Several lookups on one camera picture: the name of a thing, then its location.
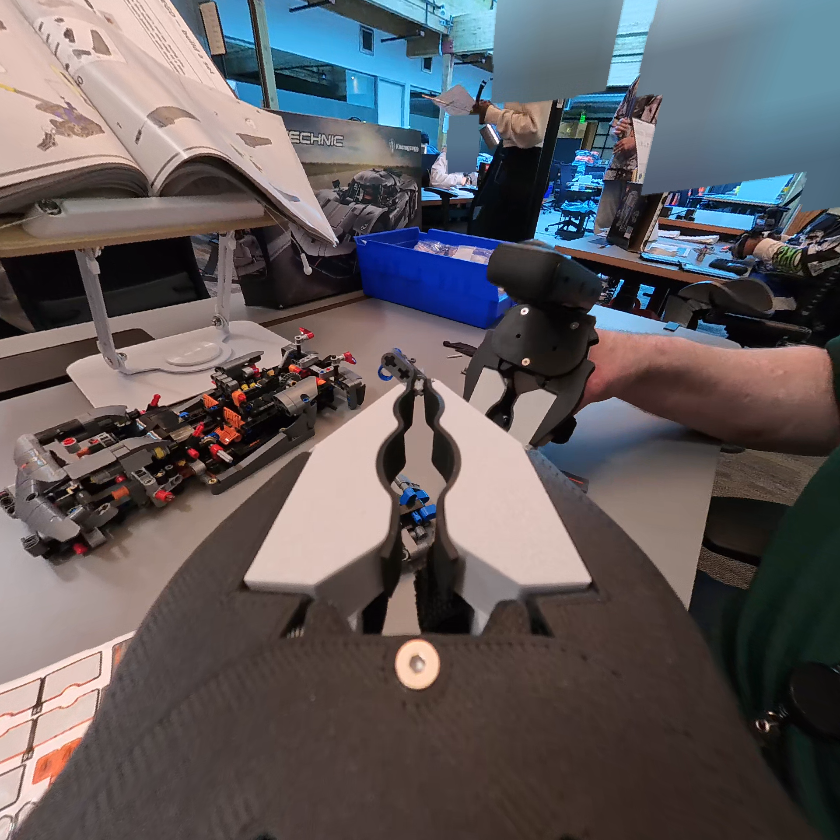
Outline lego instruction booklet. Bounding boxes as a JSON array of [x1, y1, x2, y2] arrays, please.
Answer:
[[0, 0, 340, 249]]

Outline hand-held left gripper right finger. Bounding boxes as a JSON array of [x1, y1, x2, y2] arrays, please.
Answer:
[[427, 381, 595, 634]]

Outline blue plastic bin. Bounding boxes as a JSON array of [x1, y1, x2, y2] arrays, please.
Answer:
[[353, 226, 517, 330]]

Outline clear plastic bags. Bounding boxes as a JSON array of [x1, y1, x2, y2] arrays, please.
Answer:
[[412, 238, 501, 265]]

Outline light grey axle blue connector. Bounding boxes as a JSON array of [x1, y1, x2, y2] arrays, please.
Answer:
[[377, 348, 429, 398]]

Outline small lego gearbox assembly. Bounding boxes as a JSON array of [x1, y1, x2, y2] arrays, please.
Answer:
[[391, 474, 439, 567]]

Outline person's right hand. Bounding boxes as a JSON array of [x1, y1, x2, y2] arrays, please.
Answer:
[[577, 328, 634, 411]]

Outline large lego car chassis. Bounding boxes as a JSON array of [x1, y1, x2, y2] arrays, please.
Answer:
[[0, 328, 368, 567]]

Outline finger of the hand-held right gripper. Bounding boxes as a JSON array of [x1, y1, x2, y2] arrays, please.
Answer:
[[507, 386, 560, 448], [462, 363, 514, 421]]

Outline lego sticker sheet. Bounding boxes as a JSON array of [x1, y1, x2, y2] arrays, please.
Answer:
[[0, 630, 137, 833]]

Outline black box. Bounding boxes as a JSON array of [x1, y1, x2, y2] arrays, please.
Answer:
[[233, 108, 425, 311]]

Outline wooden office table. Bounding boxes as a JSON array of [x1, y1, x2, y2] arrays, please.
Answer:
[[554, 233, 756, 309]]

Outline person's green shirt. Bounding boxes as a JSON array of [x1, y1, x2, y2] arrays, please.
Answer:
[[718, 331, 840, 840]]

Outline white book stand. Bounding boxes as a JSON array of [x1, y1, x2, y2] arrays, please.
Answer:
[[0, 197, 312, 409]]

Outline person's right forearm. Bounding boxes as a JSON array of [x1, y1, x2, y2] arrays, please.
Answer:
[[626, 328, 840, 458]]

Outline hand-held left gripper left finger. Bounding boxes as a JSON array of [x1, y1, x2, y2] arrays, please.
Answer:
[[243, 382, 417, 634]]

